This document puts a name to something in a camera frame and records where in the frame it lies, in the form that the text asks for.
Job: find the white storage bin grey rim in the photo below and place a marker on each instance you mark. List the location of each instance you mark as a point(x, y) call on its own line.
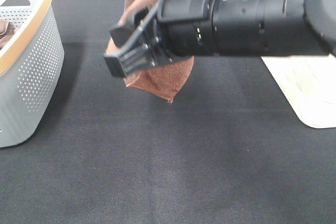
point(308, 84)

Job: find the brown towels in basket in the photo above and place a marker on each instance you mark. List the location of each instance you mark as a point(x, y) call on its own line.
point(5, 33)

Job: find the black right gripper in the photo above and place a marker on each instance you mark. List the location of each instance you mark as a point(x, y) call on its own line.
point(166, 33)

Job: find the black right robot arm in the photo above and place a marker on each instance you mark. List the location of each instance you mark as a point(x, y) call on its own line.
point(272, 28)

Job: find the brown microfibre towel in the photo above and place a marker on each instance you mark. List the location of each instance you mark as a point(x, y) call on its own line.
point(163, 81)

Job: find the black table cloth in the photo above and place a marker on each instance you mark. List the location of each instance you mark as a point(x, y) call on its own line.
point(229, 149)

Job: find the grey perforated laundry basket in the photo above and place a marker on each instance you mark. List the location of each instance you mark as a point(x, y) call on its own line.
point(31, 61)

